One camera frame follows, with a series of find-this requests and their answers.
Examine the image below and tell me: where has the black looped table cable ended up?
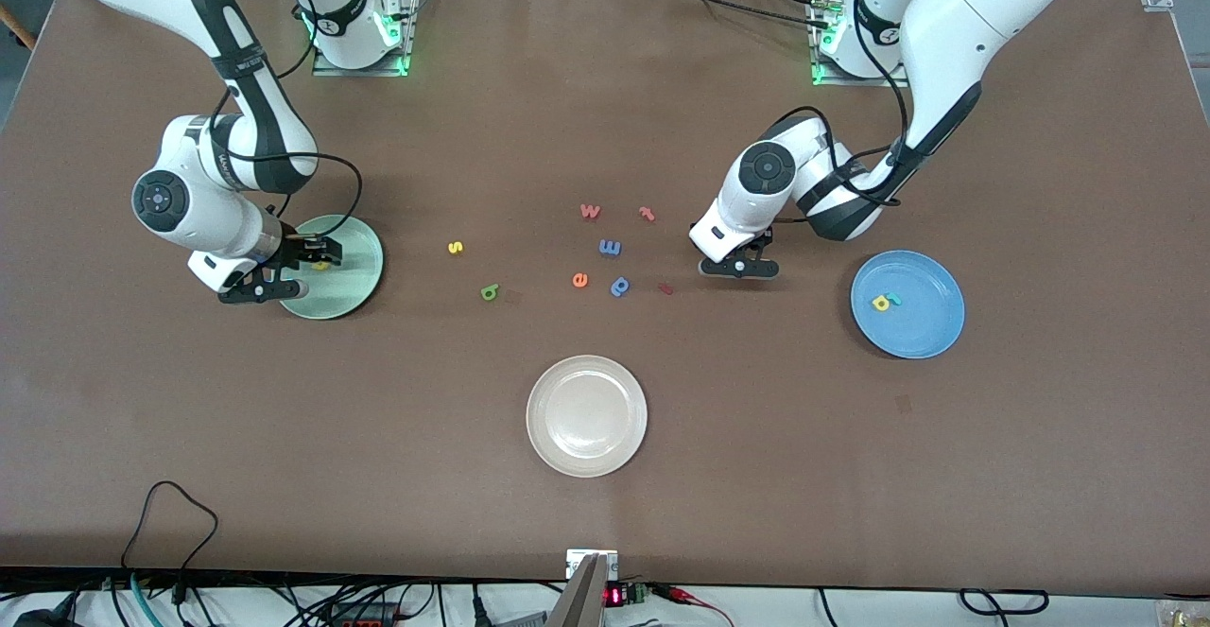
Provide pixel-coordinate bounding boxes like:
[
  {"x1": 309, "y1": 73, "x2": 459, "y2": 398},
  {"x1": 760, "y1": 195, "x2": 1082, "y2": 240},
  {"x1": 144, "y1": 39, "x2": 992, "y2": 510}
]
[{"x1": 121, "y1": 480, "x2": 220, "y2": 576}]

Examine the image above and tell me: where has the black cable across table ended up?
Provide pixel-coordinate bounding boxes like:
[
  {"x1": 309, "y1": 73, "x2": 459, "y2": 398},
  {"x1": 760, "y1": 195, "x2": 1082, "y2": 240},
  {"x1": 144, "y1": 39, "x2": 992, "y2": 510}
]
[{"x1": 605, "y1": 0, "x2": 838, "y2": 32}]

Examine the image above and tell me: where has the white plate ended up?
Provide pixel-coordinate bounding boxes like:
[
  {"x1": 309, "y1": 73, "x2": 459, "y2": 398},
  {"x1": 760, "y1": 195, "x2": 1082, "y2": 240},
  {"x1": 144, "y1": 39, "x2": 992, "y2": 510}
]
[{"x1": 526, "y1": 355, "x2": 649, "y2": 479}]

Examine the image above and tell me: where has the white marker tag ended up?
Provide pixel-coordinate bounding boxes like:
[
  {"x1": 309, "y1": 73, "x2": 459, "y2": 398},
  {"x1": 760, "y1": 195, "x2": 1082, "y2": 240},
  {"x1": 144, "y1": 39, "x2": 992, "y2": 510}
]
[{"x1": 565, "y1": 549, "x2": 618, "y2": 579}]

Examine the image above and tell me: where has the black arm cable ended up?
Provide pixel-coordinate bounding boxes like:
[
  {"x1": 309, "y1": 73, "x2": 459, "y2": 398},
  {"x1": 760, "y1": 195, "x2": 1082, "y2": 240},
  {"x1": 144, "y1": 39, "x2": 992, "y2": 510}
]
[
  {"x1": 213, "y1": 0, "x2": 365, "y2": 242},
  {"x1": 770, "y1": 0, "x2": 913, "y2": 226}
]

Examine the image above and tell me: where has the black coiled cable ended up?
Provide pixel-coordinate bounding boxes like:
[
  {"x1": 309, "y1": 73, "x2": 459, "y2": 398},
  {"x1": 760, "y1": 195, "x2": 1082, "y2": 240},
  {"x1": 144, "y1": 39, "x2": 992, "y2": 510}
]
[{"x1": 959, "y1": 589, "x2": 1050, "y2": 617}]

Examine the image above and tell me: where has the blue plate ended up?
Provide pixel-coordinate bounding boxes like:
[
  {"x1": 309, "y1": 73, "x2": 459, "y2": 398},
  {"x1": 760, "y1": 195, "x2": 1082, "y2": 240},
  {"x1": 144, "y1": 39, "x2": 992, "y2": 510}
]
[{"x1": 850, "y1": 250, "x2": 966, "y2": 360}]

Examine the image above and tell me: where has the red clip lead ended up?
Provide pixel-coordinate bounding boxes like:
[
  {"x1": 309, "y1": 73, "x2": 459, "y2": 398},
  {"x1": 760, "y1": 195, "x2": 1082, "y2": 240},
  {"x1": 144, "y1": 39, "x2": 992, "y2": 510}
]
[{"x1": 652, "y1": 584, "x2": 734, "y2": 627}]

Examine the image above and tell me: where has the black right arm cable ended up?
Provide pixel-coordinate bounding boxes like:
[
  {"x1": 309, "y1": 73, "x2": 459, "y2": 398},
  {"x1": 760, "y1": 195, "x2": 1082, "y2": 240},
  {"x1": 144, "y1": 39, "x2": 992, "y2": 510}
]
[{"x1": 213, "y1": 0, "x2": 365, "y2": 242}]

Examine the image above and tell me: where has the grey metal bracket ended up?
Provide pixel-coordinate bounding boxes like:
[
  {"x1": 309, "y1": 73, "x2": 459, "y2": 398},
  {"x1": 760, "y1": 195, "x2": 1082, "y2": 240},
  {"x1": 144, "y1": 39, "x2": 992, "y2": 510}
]
[{"x1": 546, "y1": 554, "x2": 608, "y2": 627}]

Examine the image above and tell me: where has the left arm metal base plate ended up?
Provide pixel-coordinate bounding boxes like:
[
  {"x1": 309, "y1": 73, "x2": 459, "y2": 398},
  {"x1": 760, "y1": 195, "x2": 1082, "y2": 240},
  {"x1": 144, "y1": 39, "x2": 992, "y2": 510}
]
[{"x1": 808, "y1": 0, "x2": 913, "y2": 89}]

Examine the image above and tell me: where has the black power strip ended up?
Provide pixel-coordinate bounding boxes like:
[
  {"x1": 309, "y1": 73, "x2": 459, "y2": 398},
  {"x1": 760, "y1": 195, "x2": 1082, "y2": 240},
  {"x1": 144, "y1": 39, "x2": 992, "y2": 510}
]
[{"x1": 326, "y1": 603, "x2": 403, "y2": 627}]

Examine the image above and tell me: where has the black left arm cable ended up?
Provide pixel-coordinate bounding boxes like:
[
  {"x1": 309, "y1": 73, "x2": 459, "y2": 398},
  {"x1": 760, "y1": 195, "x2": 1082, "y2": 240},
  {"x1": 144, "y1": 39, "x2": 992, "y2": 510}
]
[{"x1": 770, "y1": 0, "x2": 913, "y2": 226}]

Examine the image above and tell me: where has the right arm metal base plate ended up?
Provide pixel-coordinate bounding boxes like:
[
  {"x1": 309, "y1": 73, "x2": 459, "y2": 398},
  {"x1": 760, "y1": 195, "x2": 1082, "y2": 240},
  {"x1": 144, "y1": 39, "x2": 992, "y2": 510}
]
[{"x1": 312, "y1": 0, "x2": 422, "y2": 78}]

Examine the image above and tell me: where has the green plate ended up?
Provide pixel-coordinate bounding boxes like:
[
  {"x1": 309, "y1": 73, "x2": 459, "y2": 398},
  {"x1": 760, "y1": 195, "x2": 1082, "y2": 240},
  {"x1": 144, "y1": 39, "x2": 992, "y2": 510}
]
[{"x1": 274, "y1": 215, "x2": 385, "y2": 321}]

